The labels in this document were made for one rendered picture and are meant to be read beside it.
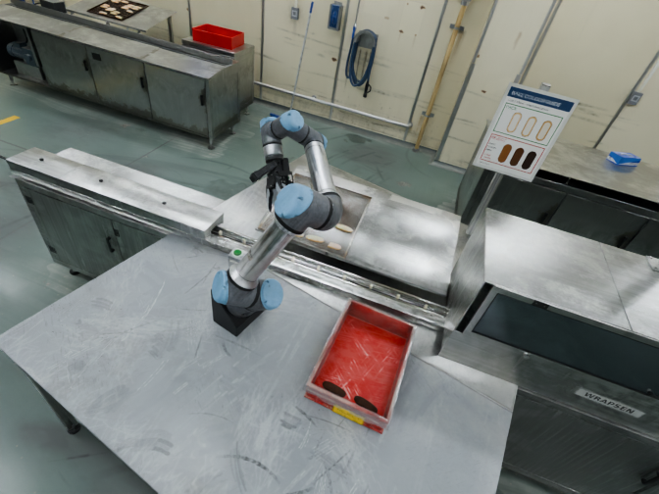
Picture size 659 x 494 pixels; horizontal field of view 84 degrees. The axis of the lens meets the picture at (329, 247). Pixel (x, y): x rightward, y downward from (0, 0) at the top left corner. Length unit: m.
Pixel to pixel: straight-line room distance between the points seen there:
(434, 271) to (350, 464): 1.02
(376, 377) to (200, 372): 0.69
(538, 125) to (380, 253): 1.02
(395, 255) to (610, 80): 3.84
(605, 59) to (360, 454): 4.70
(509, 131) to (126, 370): 2.07
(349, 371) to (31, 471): 1.63
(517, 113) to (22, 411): 3.00
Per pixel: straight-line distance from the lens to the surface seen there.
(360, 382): 1.57
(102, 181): 2.40
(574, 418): 2.05
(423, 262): 2.01
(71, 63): 5.47
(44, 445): 2.55
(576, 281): 1.68
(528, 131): 2.22
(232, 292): 1.33
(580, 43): 5.17
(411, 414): 1.58
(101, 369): 1.66
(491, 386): 1.80
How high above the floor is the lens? 2.17
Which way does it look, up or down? 41 degrees down
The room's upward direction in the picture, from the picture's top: 12 degrees clockwise
